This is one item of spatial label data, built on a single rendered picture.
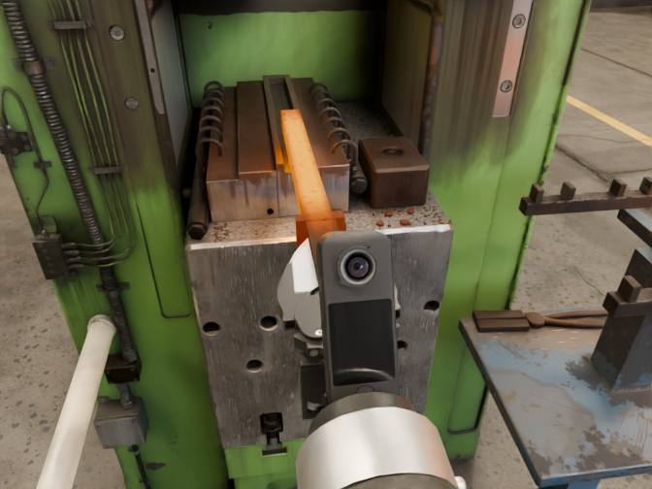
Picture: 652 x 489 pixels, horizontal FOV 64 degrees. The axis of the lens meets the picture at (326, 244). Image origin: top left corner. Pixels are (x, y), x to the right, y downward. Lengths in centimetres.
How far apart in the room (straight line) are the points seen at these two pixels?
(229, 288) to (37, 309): 157
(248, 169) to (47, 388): 134
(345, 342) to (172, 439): 104
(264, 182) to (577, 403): 54
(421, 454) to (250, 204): 52
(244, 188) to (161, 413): 68
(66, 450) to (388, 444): 66
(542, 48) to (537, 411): 56
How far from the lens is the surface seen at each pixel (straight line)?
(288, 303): 40
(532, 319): 94
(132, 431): 124
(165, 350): 113
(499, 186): 102
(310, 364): 38
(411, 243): 76
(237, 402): 94
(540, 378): 87
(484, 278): 114
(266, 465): 109
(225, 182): 74
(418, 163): 78
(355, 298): 32
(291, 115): 76
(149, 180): 91
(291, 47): 117
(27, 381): 199
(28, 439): 182
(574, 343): 94
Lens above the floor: 131
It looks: 34 degrees down
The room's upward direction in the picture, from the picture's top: straight up
